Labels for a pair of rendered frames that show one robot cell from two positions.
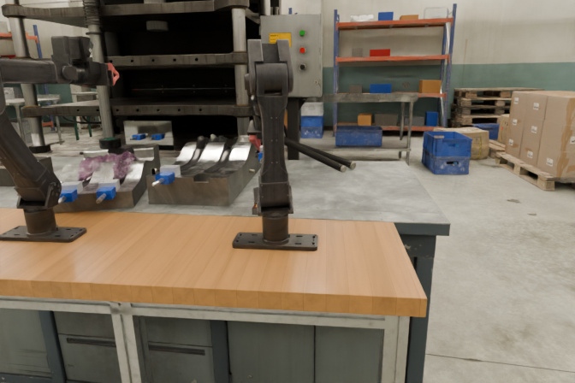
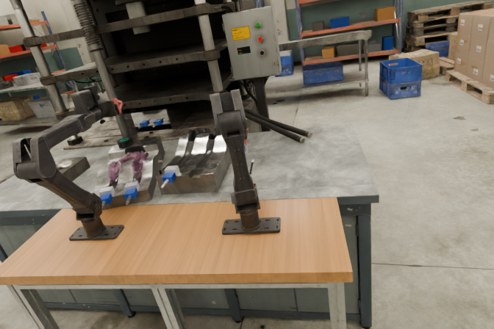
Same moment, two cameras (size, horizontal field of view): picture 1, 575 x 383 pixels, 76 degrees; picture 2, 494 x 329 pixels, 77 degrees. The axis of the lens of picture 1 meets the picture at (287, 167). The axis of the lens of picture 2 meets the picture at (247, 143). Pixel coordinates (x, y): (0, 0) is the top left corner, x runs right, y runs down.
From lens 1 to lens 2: 31 cm
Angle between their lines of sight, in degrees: 11
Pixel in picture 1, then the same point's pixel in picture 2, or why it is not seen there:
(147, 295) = (171, 279)
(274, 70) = (231, 119)
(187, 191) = (187, 184)
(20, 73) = (59, 136)
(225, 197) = (214, 186)
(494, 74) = not seen: outside the picture
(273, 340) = not seen: hidden behind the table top
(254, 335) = not seen: hidden behind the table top
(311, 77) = (270, 59)
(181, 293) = (192, 277)
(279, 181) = (247, 189)
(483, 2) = not seen: outside the picture
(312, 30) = (266, 21)
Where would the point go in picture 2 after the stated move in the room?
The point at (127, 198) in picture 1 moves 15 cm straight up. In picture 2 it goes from (146, 194) to (135, 164)
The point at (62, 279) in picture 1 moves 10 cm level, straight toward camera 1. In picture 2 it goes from (117, 273) to (123, 294)
